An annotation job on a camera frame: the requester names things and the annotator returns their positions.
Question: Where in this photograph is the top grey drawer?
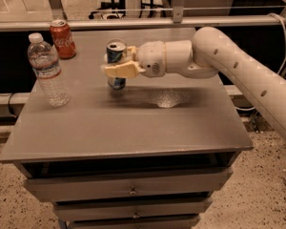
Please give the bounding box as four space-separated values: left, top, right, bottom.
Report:
24 168 233 202

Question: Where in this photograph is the middle grey drawer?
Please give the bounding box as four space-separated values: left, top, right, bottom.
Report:
53 197 213 221

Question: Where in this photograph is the bottom grey drawer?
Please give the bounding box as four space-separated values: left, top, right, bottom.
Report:
70 215 200 229

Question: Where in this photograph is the grey drawer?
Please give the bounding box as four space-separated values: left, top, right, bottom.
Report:
53 197 213 221
70 215 200 229
24 168 233 202

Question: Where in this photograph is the red coca-cola can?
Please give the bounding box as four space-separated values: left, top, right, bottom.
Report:
50 20 76 59

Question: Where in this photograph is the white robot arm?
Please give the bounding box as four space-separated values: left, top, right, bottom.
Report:
101 27 286 141

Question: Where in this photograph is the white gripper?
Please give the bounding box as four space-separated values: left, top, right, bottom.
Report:
101 41 166 78

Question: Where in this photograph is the metal railing frame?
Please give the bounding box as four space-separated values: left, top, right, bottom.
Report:
0 0 286 31

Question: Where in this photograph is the clear plastic water bottle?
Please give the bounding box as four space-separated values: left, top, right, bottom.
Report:
28 32 71 107

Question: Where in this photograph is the blue silver redbull can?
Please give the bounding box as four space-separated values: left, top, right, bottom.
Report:
106 39 127 90

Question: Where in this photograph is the black cable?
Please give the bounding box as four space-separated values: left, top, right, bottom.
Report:
7 93 17 116

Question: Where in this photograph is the grey drawer cabinet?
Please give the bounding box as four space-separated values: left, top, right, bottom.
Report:
0 27 255 229

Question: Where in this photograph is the white cable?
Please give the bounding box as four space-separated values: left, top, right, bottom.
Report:
243 12 286 113

